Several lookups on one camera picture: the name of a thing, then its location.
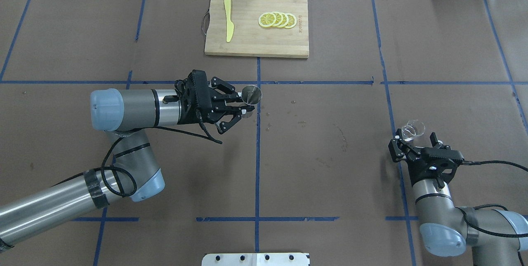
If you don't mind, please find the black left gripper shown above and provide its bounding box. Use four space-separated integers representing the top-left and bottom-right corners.
206 77 254 134

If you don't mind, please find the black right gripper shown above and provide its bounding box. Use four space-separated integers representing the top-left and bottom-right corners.
388 132 444 184

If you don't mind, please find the clear glass shaker cup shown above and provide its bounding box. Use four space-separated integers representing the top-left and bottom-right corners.
400 120 425 142

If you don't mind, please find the steel jigger measuring cup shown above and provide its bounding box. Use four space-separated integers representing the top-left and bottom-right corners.
240 85 262 106

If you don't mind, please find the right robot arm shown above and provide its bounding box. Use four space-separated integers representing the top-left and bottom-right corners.
388 129 528 266

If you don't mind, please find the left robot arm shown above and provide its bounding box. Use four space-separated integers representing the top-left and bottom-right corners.
1 84 256 266

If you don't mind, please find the bamboo cutting board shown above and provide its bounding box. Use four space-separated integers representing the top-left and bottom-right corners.
204 0 309 59

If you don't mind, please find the lemon slice one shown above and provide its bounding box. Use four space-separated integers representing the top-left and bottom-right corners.
258 12 277 28

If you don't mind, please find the yellow plastic knife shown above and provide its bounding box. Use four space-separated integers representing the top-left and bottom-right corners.
223 0 235 43

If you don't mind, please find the lemon slice four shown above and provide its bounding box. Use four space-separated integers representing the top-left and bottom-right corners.
283 14 297 29

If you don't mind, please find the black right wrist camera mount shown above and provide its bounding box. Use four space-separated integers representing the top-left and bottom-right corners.
422 146 464 189

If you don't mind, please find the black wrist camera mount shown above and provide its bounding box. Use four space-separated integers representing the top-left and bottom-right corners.
174 69 212 125
422 146 464 189

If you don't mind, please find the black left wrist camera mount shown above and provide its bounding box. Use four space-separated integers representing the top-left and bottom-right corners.
174 69 212 125

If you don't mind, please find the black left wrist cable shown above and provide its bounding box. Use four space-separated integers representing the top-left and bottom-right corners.
101 109 223 198

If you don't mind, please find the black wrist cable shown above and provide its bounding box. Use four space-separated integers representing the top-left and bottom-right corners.
454 160 528 238
101 109 223 198

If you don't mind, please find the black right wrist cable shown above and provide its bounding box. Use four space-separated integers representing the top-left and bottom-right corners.
454 160 528 238

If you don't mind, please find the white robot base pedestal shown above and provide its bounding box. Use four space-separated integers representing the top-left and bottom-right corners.
201 252 311 266

